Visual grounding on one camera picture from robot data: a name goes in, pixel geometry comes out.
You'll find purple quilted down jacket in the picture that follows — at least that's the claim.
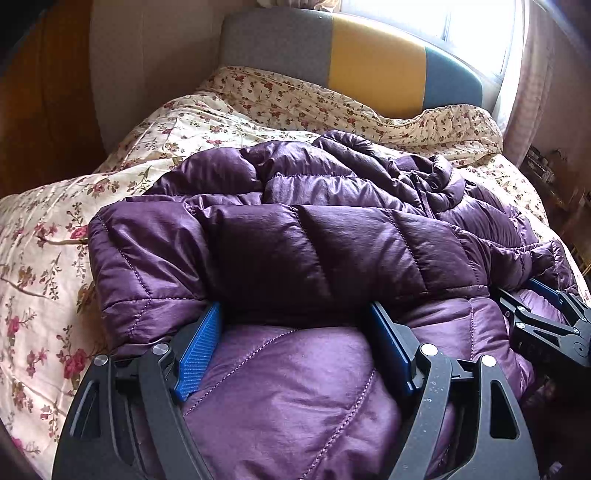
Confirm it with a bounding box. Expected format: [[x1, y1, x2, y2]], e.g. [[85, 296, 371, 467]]
[[89, 130, 577, 479]]

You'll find large floral quilt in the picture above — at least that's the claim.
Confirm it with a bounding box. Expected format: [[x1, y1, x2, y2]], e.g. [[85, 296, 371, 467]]
[[1, 91, 587, 477]]

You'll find cluttered wooden side shelf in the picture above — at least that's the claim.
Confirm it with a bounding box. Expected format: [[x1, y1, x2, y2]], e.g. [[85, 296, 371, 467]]
[[520, 145, 590, 283]]

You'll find small floral print duvet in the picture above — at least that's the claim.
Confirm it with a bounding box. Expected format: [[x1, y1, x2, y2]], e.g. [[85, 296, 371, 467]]
[[198, 66, 503, 167]]

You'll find pink patterned curtain right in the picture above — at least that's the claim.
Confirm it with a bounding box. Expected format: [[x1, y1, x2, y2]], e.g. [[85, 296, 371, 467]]
[[503, 0, 591, 167]]

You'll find grey yellow blue headboard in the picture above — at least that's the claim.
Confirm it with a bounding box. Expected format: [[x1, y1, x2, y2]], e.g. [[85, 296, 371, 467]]
[[219, 7, 484, 119]]

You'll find bright window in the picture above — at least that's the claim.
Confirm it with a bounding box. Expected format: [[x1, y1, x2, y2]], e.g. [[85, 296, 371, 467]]
[[342, 0, 523, 80]]

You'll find brown wooden wardrobe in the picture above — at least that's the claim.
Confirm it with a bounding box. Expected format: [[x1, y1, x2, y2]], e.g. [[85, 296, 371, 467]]
[[1, 1, 106, 196]]

